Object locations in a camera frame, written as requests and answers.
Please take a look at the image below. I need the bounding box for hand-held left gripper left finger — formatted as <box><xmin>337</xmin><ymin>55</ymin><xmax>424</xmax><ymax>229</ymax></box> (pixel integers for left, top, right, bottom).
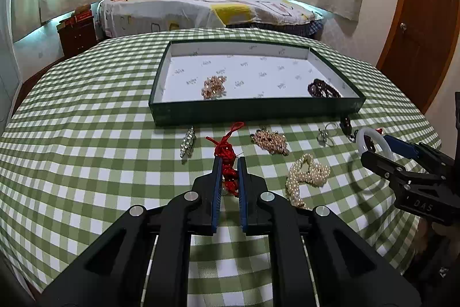
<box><xmin>40</xmin><ymin>157</ymin><xmax>225</xmax><ymax>307</ymax></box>

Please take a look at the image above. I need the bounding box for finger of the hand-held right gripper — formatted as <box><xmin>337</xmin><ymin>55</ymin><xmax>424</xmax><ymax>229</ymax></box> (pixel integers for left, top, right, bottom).
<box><xmin>383</xmin><ymin>135</ymin><xmax>458</xmax><ymax>179</ymax></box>
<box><xmin>360</xmin><ymin>150</ymin><xmax>451</xmax><ymax>192</ymax></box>

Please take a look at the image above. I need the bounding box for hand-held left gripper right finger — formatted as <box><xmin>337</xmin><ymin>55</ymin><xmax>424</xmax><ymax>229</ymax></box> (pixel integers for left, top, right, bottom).
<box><xmin>236</xmin><ymin>156</ymin><xmax>423</xmax><ymax>307</ymax></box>

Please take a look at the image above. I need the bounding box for white jade bangle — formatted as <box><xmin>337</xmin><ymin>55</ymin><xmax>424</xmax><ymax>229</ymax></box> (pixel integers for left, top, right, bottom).
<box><xmin>356</xmin><ymin>127</ymin><xmax>385</xmax><ymax>155</ymax></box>

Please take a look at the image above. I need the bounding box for red knotted cord ornament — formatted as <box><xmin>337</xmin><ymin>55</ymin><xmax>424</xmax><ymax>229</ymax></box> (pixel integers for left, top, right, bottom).
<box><xmin>206</xmin><ymin>122</ymin><xmax>246</xmax><ymax>199</ymax></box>

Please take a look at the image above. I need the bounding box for dark pendant with cord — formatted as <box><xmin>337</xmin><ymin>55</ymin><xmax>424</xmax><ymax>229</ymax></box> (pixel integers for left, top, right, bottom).
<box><xmin>340</xmin><ymin>117</ymin><xmax>355</xmax><ymax>141</ymax></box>

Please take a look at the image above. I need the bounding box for silver crystal bracelet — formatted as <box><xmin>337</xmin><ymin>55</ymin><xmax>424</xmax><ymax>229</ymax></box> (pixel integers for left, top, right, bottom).
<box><xmin>180</xmin><ymin>126</ymin><xmax>197</xmax><ymax>160</ymax></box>

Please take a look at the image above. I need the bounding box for rose gold bead bracelet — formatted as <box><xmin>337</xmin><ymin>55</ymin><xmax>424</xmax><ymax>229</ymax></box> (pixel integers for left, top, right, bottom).
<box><xmin>250</xmin><ymin>127</ymin><xmax>290</xmax><ymax>156</ymax></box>
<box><xmin>201</xmin><ymin>75</ymin><xmax>228</xmax><ymax>100</ymax></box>

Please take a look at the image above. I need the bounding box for cream pearl necklace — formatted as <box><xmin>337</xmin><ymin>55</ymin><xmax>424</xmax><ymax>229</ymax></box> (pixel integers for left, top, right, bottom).
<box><xmin>285</xmin><ymin>153</ymin><xmax>331</xmax><ymax>209</ymax></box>

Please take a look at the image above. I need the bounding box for silver ring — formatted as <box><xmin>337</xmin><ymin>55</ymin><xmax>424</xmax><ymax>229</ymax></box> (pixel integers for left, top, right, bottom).
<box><xmin>317</xmin><ymin>123</ymin><xmax>338</xmax><ymax>146</ymax></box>

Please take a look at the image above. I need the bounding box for dark green shallow box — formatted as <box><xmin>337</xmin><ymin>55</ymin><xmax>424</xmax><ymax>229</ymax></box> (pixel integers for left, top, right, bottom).
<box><xmin>148</xmin><ymin>40</ymin><xmax>367</xmax><ymax>128</ymax></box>

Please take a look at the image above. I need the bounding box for brown wooden door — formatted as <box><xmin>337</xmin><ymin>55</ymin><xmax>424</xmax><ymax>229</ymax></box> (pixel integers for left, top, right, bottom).
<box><xmin>375</xmin><ymin>0</ymin><xmax>460</xmax><ymax>114</ymax></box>

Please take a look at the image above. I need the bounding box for green checked tablecloth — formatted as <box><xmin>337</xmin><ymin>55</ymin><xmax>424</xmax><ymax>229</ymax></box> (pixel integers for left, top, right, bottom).
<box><xmin>0</xmin><ymin>28</ymin><xmax>443</xmax><ymax>307</ymax></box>

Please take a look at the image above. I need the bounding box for blue plaid bed skirt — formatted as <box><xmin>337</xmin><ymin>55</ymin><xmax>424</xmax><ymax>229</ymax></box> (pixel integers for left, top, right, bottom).
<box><xmin>230</xmin><ymin>18</ymin><xmax>325</xmax><ymax>39</ymax></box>

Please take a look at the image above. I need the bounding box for patterned white bedspread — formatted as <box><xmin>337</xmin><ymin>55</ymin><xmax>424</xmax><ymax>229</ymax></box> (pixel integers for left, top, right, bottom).
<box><xmin>99</xmin><ymin>0</ymin><xmax>324</xmax><ymax>40</ymax></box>

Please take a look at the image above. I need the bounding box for dark wooden nightstand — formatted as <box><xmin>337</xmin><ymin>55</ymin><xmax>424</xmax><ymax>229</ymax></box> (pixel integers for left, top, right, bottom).
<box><xmin>58</xmin><ymin>16</ymin><xmax>98</xmax><ymax>58</ymax></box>

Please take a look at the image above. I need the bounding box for frosted glass wardrobe door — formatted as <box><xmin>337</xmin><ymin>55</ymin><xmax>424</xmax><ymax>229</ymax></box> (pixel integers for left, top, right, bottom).
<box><xmin>0</xmin><ymin>0</ymin><xmax>21</xmax><ymax>124</ymax></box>

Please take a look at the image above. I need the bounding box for dark red bead bracelet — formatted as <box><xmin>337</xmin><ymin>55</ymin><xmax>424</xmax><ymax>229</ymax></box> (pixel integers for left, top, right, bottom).
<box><xmin>307</xmin><ymin>78</ymin><xmax>342</xmax><ymax>99</ymax></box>

